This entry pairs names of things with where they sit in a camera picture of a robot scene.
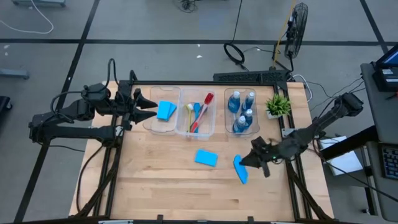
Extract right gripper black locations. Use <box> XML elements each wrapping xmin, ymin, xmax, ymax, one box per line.
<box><xmin>239</xmin><ymin>136</ymin><xmax>280</xmax><ymax>169</ymax></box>

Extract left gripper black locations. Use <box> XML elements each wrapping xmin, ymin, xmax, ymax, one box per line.
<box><xmin>113</xmin><ymin>88</ymin><xmax>159</xmax><ymax>131</ymax></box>

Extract blue dish soap bottle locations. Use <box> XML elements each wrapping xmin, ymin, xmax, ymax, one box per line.
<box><xmin>232</xmin><ymin>114</ymin><xmax>249</xmax><ymax>134</ymax></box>
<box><xmin>242</xmin><ymin>108</ymin><xmax>254</xmax><ymax>127</ymax></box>
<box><xmin>227</xmin><ymin>90</ymin><xmax>242</xmax><ymax>114</ymax></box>
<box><xmin>241</xmin><ymin>91</ymin><xmax>256</xmax><ymax>113</ymax></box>

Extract tall clear plastic tub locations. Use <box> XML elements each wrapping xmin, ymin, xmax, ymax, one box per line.
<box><xmin>175</xmin><ymin>88</ymin><xmax>218</xmax><ymax>141</ymax></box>

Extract yellow-green dish brush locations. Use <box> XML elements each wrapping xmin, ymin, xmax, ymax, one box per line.
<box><xmin>185</xmin><ymin>103</ymin><xmax>194</xmax><ymax>133</ymax></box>

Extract red and white dish brush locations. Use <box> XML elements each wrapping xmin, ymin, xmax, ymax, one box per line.
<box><xmin>190</xmin><ymin>92</ymin><xmax>215</xmax><ymax>134</ymax></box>

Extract green plant in white pot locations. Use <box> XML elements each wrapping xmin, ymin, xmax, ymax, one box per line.
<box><xmin>266</xmin><ymin>93</ymin><xmax>293</xmax><ymax>120</ymax></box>

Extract black perforated equipment case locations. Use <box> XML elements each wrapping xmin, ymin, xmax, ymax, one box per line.
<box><xmin>213</xmin><ymin>70</ymin><xmax>292</xmax><ymax>83</ymax></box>

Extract white box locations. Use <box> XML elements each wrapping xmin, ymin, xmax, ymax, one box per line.
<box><xmin>318</xmin><ymin>135</ymin><xmax>364</xmax><ymax>177</ymax></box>

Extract black beam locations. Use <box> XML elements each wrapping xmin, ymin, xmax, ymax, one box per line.
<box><xmin>320</xmin><ymin>125</ymin><xmax>379</xmax><ymax>161</ymax></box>

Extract grey desk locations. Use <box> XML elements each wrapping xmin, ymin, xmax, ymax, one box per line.
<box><xmin>360</xmin><ymin>62</ymin><xmax>398</xmax><ymax>222</ymax></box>

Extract grey floor bar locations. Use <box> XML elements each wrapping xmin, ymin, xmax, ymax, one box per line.
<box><xmin>0</xmin><ymin>68</ymin><xmax>30</xmax><ymax>80</ymax></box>

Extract black keyboard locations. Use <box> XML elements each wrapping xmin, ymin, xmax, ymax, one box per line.
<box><xmin>381</xmin><ymin>144</ymin><xmax>398</xmax><ymax>181</ymax></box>

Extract black floor object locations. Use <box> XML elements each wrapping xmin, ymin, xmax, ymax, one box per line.
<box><xmin>0</xmin><ymin>95</ymin><xmax>13</xmax><ymax>121</ymax></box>

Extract black floor fan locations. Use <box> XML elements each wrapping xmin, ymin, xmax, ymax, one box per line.
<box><xmin>284</xmin><ymin>2</ymin><xmax>309</xmax><ymax>60</ymax></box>

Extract grey cart base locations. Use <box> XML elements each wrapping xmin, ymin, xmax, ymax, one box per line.
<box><xmin>11</xmin><ymin>0</ymin><xmax>67</xmax><ymax>7</ymax></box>

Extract black laptop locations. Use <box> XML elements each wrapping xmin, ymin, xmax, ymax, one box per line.
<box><xmin>371</xmin><ymin>43</ymin><xmax>398</xmax><ymax>93</ymax></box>

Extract clear plastic bin with handles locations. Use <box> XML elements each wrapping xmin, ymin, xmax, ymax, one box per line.
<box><xmin>142</xmin><ymin>85</ymin><xmax>182</xmax><ymax>136</ymax></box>
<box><xmin>223</xmin><ymin>86</ymin><xmax>261</xmax><ymax>138</ymax></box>

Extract black aluminium table frame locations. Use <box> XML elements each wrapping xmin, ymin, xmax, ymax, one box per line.
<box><xmin>68</xmin><ymin>70</ymin><xmax>335</xmax><ymax>222</ymax></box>

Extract black arm base cable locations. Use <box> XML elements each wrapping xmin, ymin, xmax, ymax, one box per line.
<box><xmin>76</xmin><ymin>144</ymin><xmax>105</xmax><ymax>214</ymax></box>

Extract long black floor cable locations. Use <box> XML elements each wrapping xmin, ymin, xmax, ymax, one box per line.
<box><xmin>310</xmin><ymin>149</ymin><xmax>398</xmax><ymax>202</ymax></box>

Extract black cable tangle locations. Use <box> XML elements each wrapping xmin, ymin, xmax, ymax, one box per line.
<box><xmin>174</xmin><ymin>0</ymin><xmax>200</xmax><ymax>13</ymax></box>

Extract black hanging cable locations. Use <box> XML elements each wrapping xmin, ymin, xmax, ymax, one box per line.
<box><xmin>223</xmin><ymin>0</ymin><xmax>249</xmax><ymax>72</ymax></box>

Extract yellow hanging cable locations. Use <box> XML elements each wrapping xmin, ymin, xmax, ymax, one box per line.
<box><xmin>272</xmin><ymin>0</ymin><xmax>296</xmax><ymax>68</ymax></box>

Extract white floor cable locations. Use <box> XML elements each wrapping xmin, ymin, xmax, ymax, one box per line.
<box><xmin>0</xmin><ymin>0</ymin><xmax>54</xmax><ymax>35</ymax></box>

